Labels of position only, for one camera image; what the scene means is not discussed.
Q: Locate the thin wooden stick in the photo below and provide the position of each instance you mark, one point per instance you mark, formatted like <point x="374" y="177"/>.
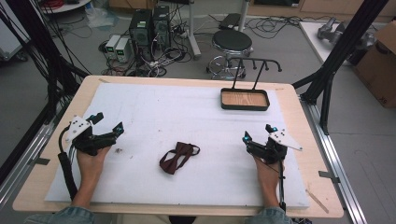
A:
<point x="317" y="201"/>

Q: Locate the black round stool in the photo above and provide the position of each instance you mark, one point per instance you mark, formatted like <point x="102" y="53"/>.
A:
<point x="232" y="42"/>

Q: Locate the grey tape strip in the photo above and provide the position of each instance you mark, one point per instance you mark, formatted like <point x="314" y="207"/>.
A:
<point x="329" y="176"/>
<point x="40" y="161"/>

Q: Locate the white bench power supply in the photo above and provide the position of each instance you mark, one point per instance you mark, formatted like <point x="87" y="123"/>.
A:
<point x="111" y="46"/>
<point x="122" y="49"/>

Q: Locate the left denim sleeve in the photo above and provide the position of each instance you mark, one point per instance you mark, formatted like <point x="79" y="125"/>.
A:
<point x="67" y="216"/>

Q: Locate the cardboard box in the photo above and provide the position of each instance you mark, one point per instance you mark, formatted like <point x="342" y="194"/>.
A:
<point x="378" y="68"/>

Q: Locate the right denim sleeve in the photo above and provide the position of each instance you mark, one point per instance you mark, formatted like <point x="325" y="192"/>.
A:
<point x="269" y="216"/>

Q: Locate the dark red bow tie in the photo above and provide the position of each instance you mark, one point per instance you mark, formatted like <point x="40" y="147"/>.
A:
<point x="179" y="157"/>

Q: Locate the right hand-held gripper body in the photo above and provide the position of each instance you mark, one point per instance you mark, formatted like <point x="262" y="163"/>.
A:
<point x="275" y="144"/>

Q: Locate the denim sleeve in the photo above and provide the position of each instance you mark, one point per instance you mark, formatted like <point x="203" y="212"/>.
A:
<point x="269" y="216"/>
<point x="67" y="216"/>

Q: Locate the black computer tower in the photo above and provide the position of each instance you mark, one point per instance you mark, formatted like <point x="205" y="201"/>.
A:
<point x="141" y="31"/>
<point x="162" y="26"/>

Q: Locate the round white table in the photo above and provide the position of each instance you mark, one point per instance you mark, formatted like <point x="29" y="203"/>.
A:
<point x="67" y="6"/>

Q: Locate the black metal frame post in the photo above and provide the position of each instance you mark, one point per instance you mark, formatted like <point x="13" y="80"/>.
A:
<point x="40" y="53"/>
<point x="342" y="46"/>

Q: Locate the aluminium rail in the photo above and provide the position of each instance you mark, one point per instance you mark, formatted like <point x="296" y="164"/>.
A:
<point x="26" y="155"/>
<point x="334" y="161"/>

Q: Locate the black flat box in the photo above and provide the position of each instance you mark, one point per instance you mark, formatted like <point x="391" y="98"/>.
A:
<point x="230" y="21"/>

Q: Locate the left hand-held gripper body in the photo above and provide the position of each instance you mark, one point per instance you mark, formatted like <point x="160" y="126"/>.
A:
<point x="83" y="138"/>

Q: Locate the person's right hand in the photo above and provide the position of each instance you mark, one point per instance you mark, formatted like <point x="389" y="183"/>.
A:
<point x="267" y="172"/>

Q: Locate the person's left hand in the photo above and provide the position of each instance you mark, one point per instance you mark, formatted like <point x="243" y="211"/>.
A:
<point x="90" y="165"/>

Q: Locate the clear plastic bag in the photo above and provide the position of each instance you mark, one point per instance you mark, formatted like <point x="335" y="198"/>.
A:
<point x="101" y="17"/>

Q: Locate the white foam mat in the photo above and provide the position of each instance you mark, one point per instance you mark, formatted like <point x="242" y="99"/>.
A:
<point x="186" y="124"/>

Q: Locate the black rack with wooden tray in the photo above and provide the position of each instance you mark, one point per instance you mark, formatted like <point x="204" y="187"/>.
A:
<point x="245" y="99"/>

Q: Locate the white desk leg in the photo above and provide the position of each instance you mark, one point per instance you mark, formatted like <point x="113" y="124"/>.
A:
<point x="243" y="14"/>
<point x="193" y="31"/>

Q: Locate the white low platform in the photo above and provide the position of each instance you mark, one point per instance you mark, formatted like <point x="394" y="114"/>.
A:
<point x="314" y="40"/>

